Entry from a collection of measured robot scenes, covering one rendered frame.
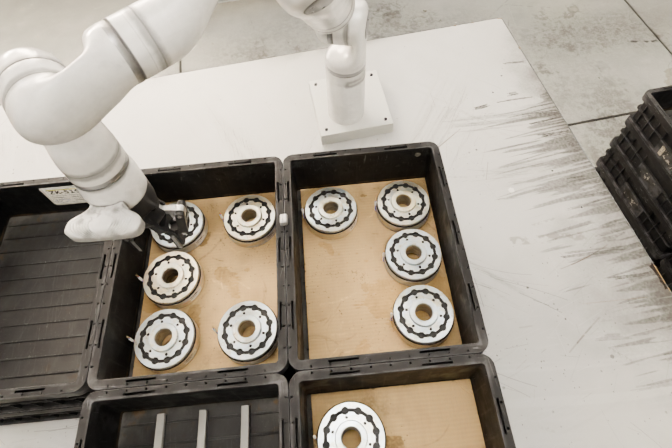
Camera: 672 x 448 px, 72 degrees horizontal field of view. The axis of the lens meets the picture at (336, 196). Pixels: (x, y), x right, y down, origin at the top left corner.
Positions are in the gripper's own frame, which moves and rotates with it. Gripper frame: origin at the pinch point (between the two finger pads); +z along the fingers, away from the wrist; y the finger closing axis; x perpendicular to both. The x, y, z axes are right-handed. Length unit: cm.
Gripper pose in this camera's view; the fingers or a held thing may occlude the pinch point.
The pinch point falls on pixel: (159, 240)
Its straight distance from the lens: 77.9
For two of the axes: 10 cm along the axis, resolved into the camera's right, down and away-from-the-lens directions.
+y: -10.0, 0.8, 0.1
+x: 0.6, 8.4, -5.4
